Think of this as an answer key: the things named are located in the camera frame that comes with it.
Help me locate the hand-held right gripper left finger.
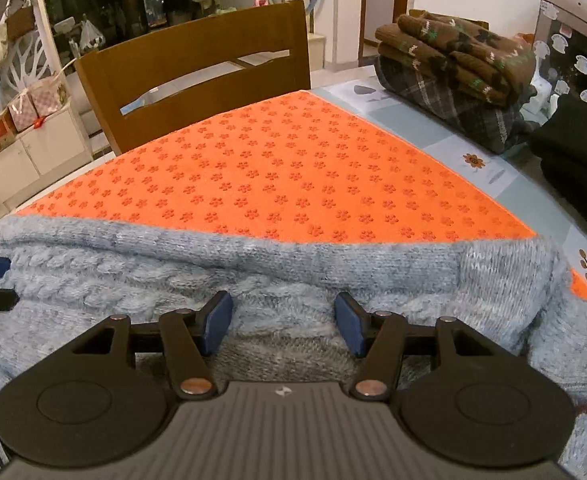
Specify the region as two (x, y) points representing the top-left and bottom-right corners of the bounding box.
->
(68, 290), (234, 402)

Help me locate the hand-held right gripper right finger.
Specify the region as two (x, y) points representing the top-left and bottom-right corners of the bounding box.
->
(334, 292), (497, 402)

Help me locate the grey knitted sweater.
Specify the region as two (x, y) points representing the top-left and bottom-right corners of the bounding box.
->
(0, 215), (587, 480)

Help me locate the white low cabinet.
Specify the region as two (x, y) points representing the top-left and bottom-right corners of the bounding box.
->
(0, 105), (95, 213)

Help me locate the orange flower-patterned mat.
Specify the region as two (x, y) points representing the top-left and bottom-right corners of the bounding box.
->
(16, 90), (587, 307)

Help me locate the pink checkered gift box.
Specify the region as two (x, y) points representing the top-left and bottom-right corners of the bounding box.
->
(7, 84), (70, 132)

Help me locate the pale printed tablecloth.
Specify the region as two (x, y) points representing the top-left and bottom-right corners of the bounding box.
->
(307, 67), (587, 307)

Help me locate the grey plaid folded garment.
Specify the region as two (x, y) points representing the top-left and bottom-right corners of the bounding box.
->
(373, 54), (537, 155)

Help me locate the translucent shopping bag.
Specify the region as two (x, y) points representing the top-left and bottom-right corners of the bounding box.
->
(74, 19), (107, 52)

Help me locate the black folded garment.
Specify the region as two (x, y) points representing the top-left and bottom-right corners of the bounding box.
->
(528, 94), (587, 242)

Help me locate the brown patterned folded sweater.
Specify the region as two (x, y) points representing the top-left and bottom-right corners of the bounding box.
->
(375, 10), (537, 107)

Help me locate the pink water dispenser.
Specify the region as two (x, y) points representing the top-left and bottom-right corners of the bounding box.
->
(531, 0), (587, 112)

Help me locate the brown wooden door frame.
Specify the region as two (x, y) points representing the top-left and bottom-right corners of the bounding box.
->
(359, 0), (415, 68)

